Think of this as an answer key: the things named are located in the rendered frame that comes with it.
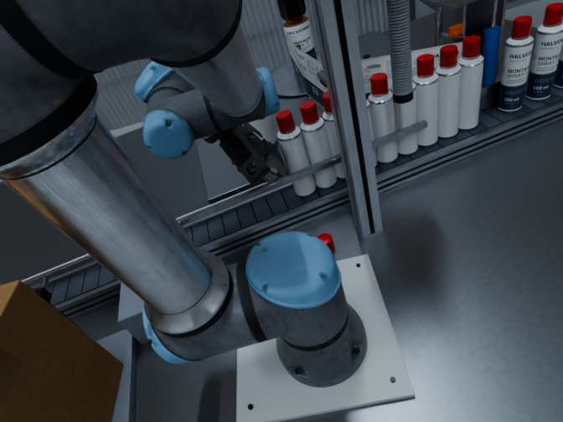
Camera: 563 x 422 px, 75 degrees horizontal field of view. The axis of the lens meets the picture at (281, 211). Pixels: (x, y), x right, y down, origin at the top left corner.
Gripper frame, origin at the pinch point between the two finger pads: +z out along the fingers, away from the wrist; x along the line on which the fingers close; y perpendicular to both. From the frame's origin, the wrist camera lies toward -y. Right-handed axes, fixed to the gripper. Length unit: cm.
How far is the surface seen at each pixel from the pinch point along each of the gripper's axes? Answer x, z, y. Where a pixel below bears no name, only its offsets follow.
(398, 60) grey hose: -31.0, -7.6, -10.6
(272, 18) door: -33, 66, 278
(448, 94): -36.9, 13.8, -2.0
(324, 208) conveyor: -1.1, 10.1, -5.2
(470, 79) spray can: -42.0, 15.0, -1.9
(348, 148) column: -15.5, -6.3, -16.4
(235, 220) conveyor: 15.1, -2.3, -0.3
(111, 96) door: 121, 4, 312
